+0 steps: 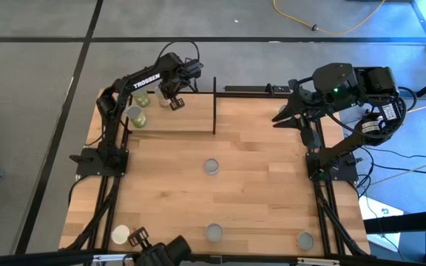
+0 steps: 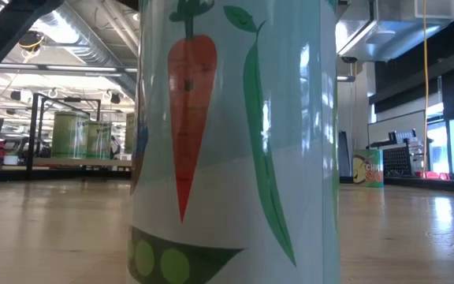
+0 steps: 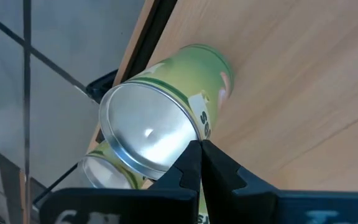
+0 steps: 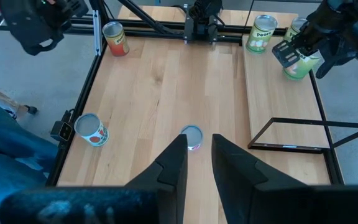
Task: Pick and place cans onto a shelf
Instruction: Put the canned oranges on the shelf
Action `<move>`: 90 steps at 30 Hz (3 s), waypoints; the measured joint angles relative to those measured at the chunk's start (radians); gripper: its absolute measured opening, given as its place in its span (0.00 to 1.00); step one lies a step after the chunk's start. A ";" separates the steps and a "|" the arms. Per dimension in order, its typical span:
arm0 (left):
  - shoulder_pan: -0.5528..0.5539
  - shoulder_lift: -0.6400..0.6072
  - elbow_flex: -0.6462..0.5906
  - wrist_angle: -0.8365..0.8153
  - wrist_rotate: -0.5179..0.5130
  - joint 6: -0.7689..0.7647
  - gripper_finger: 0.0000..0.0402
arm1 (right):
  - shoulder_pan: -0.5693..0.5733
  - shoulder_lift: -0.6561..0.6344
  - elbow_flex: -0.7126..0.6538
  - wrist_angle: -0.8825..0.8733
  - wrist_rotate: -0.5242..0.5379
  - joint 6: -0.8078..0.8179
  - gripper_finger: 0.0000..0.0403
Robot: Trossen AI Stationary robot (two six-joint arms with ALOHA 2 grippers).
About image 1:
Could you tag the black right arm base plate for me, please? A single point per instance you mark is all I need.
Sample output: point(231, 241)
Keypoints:
point(348, 173)

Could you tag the orange peaches can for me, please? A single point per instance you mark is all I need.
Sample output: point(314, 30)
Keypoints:
point(120, 234)

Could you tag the white floor sheet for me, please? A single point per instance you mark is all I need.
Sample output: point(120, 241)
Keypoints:
point(375, 208)

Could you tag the black metal beam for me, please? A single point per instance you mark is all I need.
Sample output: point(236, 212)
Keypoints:
point(412, 221)

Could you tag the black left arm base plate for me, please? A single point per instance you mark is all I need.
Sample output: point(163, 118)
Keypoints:
point(87, 164)

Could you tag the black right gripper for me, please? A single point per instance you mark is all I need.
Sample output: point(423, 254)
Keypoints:
point(307, 98)

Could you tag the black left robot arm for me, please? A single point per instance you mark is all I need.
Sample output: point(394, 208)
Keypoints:
point(146, 80)

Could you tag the white vegetable can with carrot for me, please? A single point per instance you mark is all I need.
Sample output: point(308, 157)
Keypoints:
point(214, 232)

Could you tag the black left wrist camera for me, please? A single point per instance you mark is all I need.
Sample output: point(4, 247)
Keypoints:
point(193, 69)

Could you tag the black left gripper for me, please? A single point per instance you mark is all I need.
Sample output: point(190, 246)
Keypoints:
point(172, 85)

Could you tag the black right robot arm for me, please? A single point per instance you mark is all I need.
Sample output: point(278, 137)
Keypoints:
point(377, 79)

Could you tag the black aluminium rig frame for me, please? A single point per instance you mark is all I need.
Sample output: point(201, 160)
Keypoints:
point(246, 89)

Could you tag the metal jar lid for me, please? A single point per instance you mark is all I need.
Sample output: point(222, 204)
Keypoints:
point(211, 166)

